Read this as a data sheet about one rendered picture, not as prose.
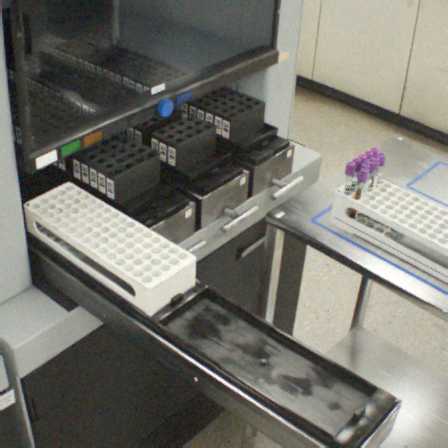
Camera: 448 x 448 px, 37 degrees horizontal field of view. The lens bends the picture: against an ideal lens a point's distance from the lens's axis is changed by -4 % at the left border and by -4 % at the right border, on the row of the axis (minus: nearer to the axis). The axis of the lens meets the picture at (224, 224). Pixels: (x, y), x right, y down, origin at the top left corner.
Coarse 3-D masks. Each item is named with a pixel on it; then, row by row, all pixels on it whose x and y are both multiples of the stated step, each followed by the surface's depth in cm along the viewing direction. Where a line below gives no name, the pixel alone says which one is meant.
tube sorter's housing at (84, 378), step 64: (0, 0) 86; (0, 64) 90; (0, 128) 94; (0, 192) 99; (0, 256) 105; (256, 256) 151; (0, 320) 107; (64, 320) 109; (64, 384) 116; (128, 384) 132
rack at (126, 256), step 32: (64, 192) 115; (32, 224) 111; (64, 224) 108; (96, 224) 108; (128, 224) 109; (96, 256) 101; (128, 256) 102; (160, 256) 103; (192, 256) 102; (128, 288) 104; (160, 288) 98
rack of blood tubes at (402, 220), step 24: (336, 192) 116; (384, 192) 117; (408, 192) 117; (336, 216) 118; (360, 216) 117; (384, 216) 111; (408, 216) 112; (432, 216) 111; (384, 240) 112; (408, 240) 115; (432, 240) 106; (432, 264) 107
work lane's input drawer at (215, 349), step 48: (96, 288) 104; (192, 288) 104; (144, 336) 99; (192, 336) 97; (240, 336) 98; (288, 336) 96; (192, 384) 96; (240, 384) 90; (288, 384) 91; (336, 384) 91; (288, 432) 86; (336, 432) 85; (384, 432) 89
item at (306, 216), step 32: (416, 160) 139; (320, 192) 127; (416, 192) 129; (288, 224) 118; (320, 224) 118; (352, 256) 112; (384, 256) 112; (384, 288) 109; (416, 288) 106; (352, 320) 177; (352, 352) 169; (384, 352) 169; (384, 384) 160; (416, 384) 161; (416, 416) 153
